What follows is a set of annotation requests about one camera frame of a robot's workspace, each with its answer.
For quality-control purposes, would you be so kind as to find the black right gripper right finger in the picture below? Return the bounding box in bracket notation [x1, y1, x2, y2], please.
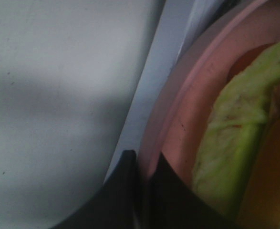
[144, 154, 238, 229]

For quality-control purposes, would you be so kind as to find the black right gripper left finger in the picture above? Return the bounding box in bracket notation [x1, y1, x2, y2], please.
[53, 150, 136, 229]

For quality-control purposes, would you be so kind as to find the white bread sandwich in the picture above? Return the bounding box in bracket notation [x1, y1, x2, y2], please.
[191, 42, 280, 220]

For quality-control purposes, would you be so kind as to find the pink round plate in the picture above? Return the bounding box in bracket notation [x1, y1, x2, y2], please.
[138, 0, 280, 191]

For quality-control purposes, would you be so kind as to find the white microwave oven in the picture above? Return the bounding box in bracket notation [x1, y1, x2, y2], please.
[104, 0, 269, 184]

